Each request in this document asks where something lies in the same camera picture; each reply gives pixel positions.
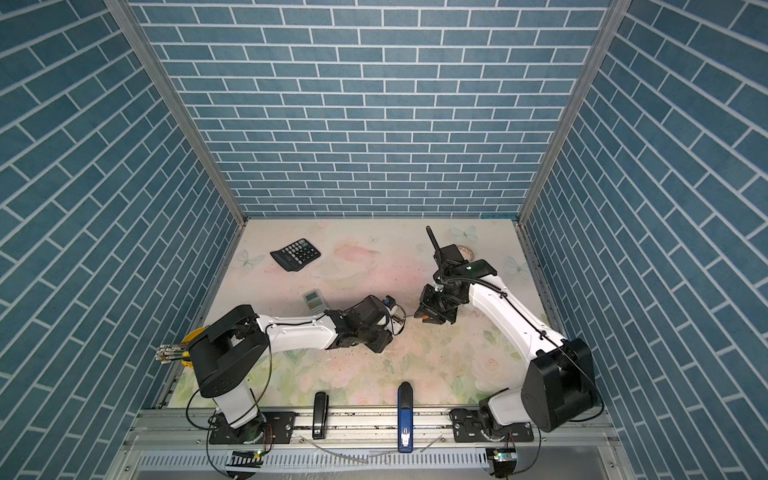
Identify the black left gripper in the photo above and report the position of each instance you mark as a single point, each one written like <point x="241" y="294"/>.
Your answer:
<point x="384" y="341"/>

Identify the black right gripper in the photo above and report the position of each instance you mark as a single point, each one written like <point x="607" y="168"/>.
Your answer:
<point x="426" y="307"/>

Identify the white air conditioner remote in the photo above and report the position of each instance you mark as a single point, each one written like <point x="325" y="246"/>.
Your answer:
<point x="398" y="319"/>

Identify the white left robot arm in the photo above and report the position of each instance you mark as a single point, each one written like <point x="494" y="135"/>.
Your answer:
<point x="225" y="352"/>

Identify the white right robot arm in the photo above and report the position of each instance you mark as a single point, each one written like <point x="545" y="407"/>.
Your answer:
<point x="559" y="384"/>

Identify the small white remote control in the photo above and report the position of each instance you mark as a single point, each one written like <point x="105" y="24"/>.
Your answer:
<point x="315" y="302"/>

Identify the tape roll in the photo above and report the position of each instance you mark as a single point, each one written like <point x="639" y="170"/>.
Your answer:
<point x="466" y="252"/>

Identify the blue stapler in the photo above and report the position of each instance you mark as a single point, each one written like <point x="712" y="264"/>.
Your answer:
<point x="405" y="413"/>

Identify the black desktop calculator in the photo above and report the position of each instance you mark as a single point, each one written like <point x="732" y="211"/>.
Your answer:
<point x="295" y="256"/>

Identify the black stapler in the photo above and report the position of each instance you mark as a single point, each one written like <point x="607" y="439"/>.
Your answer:
<point x="320" y="415"/>

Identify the yellow pen cup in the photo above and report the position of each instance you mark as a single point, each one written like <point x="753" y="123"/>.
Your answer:
<point x="179" y="352"/>

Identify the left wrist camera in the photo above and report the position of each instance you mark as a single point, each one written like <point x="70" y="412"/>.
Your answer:
<point x="389" y="302"/>

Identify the aluminium front rail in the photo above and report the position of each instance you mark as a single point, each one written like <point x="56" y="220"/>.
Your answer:
<point x="360" y="443"/>

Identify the aluminium corner post right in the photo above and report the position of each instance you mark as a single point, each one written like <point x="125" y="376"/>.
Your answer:
<point x="605" y="35"/>

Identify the aluminium corner post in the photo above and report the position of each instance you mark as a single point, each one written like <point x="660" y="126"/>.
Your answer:
<point x="129" y="25"/>
<point x="605" y="35"/>

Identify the aluminium corner post left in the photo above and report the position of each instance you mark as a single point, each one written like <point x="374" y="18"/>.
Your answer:
<point x="129" y="25"/>

